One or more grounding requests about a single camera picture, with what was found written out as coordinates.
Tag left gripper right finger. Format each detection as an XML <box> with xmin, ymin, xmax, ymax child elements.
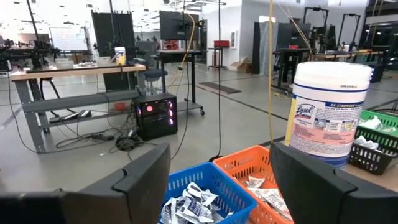
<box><xmin>269</xmin><ymin>142</ymin><xmax>358</xmax><ymax>224</ymax></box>

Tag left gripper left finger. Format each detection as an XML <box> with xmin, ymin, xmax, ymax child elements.
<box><xmin>80</xmin><ymin>142</ymin><xmax>172</xmax><ymax>224</ymax></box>

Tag white black-print pad packet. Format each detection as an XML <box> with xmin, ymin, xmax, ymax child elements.
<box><xmin>354</xmin><ymin>135</ymin><xmax>379</xmax><ymax>150</ymax></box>

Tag white wipes canister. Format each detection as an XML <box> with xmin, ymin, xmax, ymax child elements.
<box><xmin>284</xmin><ymin>61</ymin><xmax>373</xmax><ymax>170</ymax></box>

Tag long white bandage wrapper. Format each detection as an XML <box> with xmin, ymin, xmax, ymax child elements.
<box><xmin>359</xmin><ymin>115</ymin><xmax>384</xmax><ymax>130</ymax></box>

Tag orange plastic basket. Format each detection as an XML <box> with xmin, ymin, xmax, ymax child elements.
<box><xmin>213</xmin><ymin>145</ymin><xmax>295</xmax><ymax>224</ymax></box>

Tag black plastic basket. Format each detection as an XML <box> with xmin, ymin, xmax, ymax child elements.
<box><xmin>348</xmin><ymin>126</ymin><xmax>398</xmax><ymax>175</ymax></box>

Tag black computer blue light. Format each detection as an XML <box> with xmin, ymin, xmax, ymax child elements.
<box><xmin>134</xmin><ymin>92</ymin><xmax>178</xmax><ymax>141</ymax></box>

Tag blue plastic basket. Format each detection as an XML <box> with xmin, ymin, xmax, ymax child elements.
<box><xmin>157</xmin><ymin>161</ymin><xmax>257</xmax><ymax>224</ymax></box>

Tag green plastic basket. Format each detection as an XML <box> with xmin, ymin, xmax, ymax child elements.
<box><xmin>357</xmin><ymin>110</ymin><xmax>398</xmax><ymax>147</ymax></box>

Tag dark round stool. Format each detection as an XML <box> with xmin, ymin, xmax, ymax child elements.
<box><xmin>144</xmin><ymin>68</ymin><xmax>169</xmax><ymax>95</ymax></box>

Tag dark floor mat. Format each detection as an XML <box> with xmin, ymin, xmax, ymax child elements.
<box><xmin>198</xmin><ymin>81</ymin><xmax>243</xmax><ymax>95</ymax></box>

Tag wipes canister on bench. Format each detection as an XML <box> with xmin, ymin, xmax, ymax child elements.
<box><xmin>114</xmin><ymin>46</ymin><xmax>127</xmax><ymax>66</ymax></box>

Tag long wooden workbench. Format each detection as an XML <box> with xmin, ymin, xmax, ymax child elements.
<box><xmin>9</xmin><ymin>63</ymin><xmax>147</xmax><ymax>154</ymax></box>

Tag black rolling monitor stand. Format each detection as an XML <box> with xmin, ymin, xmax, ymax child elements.
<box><xmin>155</xmin><ymin>49</ymin><xmax>206</xmax><ymax>116</ymax></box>

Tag cardboard box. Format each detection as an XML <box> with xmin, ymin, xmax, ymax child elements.
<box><xmin>229</xmin><ymin>60</ymin><xmax>253</xmax><ymax>74</ymax></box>

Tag dark standing panel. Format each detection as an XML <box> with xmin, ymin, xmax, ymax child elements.
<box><xmin>251</xmin><ymin>21</ymin><xmax>261</xmax><ymax>75</ymax></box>

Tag black panel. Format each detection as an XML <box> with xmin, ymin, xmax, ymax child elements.
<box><xmin>91</xmin><ymin>10</ymin><xmax>137</xmax><ymax>91</ymax></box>

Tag whiteboard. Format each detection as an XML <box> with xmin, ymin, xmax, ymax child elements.
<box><xmin>49</xmin><ymin>27</ymin><xmax>90</xmax><ymax>52</ymax></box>

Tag black monitor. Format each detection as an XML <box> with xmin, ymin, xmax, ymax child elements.
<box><xmin>159</xmin><ymin>10</ymin><xmax>200</xmax><ymax>42</ymax></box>

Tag floor power cables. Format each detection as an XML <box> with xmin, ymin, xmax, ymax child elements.
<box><xmin>49</xmin><ymin>110</ymin><xmax>150</xmax><ymax>154</ymax></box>

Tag black aluminium frame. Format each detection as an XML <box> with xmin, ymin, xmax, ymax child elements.
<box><xmin>259</xmin><ymin>136</ymin><xmax>287</xmax><ymax>147</ymax></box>

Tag yellow hanging cord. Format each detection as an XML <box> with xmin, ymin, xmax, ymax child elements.
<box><xmin>267</xmin><ymin>0</ymin><xmax>274</xmax><ymax>144</ymax></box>

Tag yellow cable at monitor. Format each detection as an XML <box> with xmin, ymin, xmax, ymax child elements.
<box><xmin>167</xmin><ymin>12</ymin><xmax>197</xmax><ymax>90</ymax></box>

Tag dark wall monitor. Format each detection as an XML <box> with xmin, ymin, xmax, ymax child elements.
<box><xmin>276</xmin><ymin>22</ymin><xmax>312</xmax><ymax>50</ymax></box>

